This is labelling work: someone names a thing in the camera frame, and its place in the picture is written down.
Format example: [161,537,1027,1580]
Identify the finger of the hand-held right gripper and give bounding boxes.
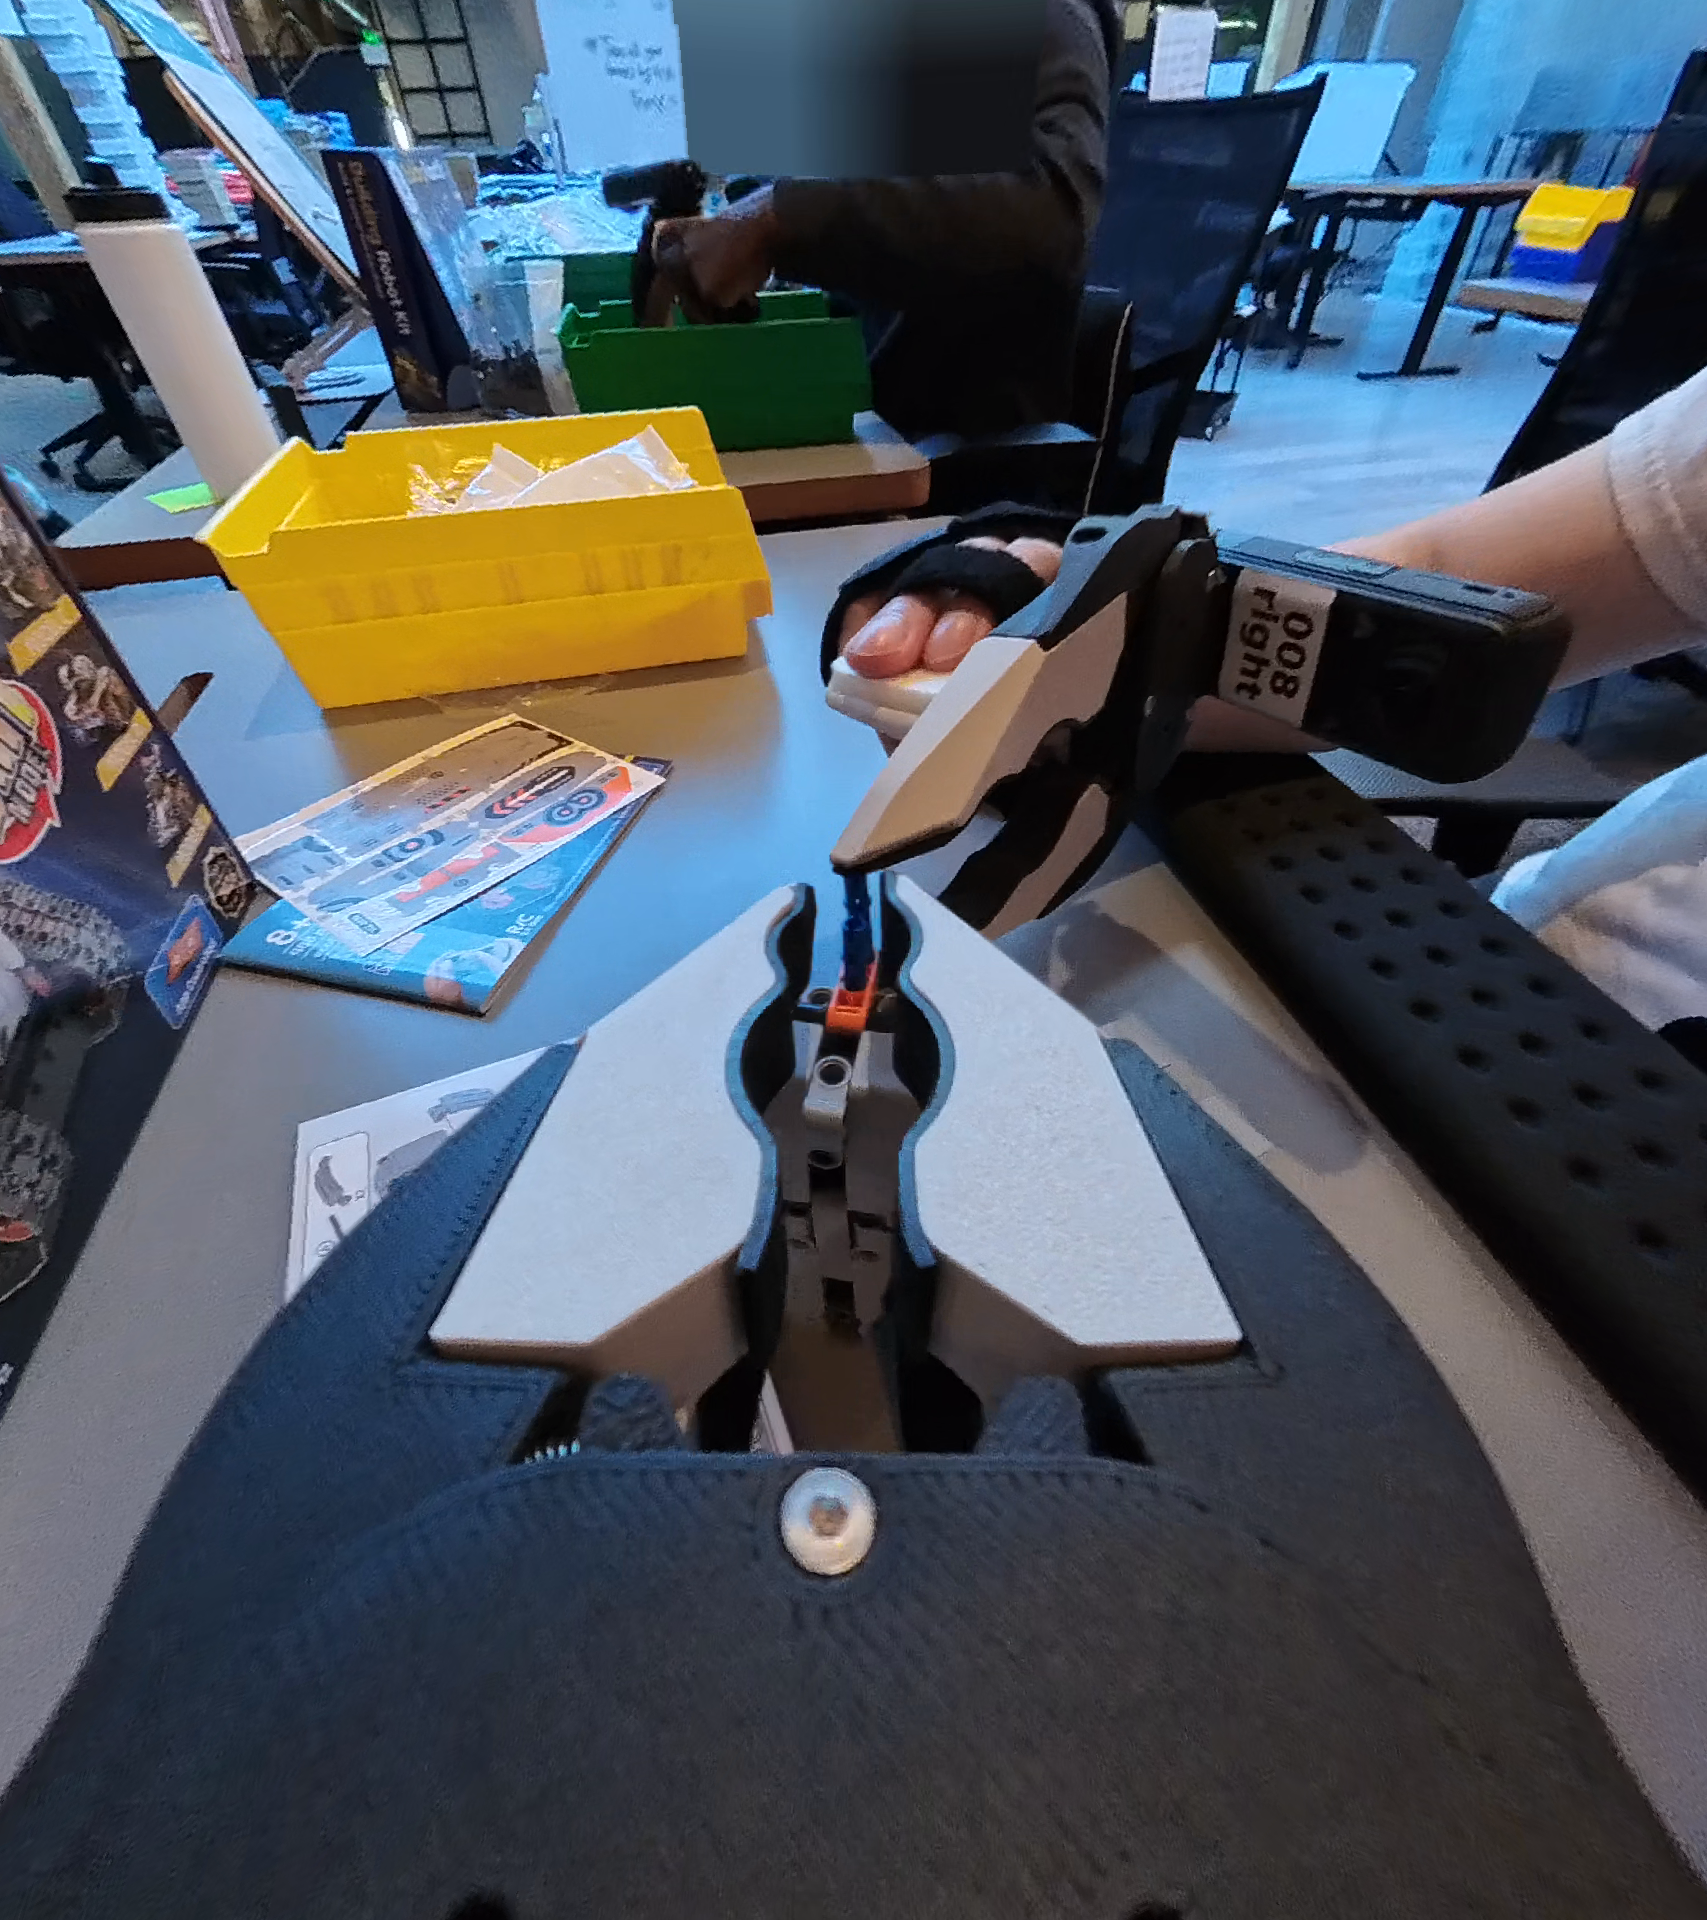
[831,596,1143,872]
[935,717,1143,941]

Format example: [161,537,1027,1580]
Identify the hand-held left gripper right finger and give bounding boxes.
[879,874,1244,1424]

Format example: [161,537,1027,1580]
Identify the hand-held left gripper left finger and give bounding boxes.
[425,883,819,1441]

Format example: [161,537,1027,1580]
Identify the grey toy robot model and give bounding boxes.
[763,966,937,1450]

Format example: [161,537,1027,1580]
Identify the person's right forearm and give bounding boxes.
[1324,434,1664,709]

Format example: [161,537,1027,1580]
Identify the grey desk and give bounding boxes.
[0,517,1707,1920]

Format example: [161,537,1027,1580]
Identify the grey chair armrest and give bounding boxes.
[1316,734,1670,880]

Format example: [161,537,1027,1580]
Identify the white instruction booklet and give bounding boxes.
[285,1043,555,1301]

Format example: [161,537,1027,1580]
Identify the brown-edged grey table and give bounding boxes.
[55,412,933,590]

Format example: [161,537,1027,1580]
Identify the black rolling cart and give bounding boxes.
[1179,292,1250,444]

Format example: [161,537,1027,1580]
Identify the green plastic bin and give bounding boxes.
[559,247,831,330]
[557,296,877,452]

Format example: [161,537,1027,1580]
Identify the printed sticker sheet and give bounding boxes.
[235,717,667,954]

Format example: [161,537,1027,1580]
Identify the clear plastic bags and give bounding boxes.
[403,426,697,520]

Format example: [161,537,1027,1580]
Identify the yellow and blue bin stack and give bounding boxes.
[1508,183,1636,288]

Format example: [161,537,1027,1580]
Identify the wood-topped table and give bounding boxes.
[1284,177,1544,381]

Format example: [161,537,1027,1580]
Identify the black perforated panel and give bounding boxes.
[1167,773,1707,1623]

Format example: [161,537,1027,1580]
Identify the yellow plastic bin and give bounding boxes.
[197,404,777,711]

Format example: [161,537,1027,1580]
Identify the black mesh office chair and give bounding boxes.
[1077,75,1326,520]
[1484,44,1707,499]

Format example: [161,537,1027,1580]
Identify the blue robot kit box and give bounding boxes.
[319,146,495,415]
[0,323,261,1638]

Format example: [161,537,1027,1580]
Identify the whiteboard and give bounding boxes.
[537,0,689,174]

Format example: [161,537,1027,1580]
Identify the white water bottle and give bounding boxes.
[69,186,281,504]

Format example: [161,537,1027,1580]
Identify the board on wooden easel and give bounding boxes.
[103,0,375,378]

